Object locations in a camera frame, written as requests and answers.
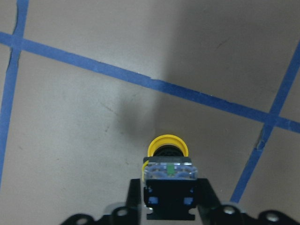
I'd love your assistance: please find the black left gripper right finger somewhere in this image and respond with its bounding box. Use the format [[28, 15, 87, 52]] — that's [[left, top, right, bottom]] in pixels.
[[195, 178, 221, 211]]

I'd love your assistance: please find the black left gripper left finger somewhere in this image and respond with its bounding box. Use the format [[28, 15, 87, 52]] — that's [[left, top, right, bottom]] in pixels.
[[126, 179, 144, 211]]

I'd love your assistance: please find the yellow push button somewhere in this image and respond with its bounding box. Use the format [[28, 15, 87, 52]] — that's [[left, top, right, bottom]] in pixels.
[[142, 134, 198, 221]]

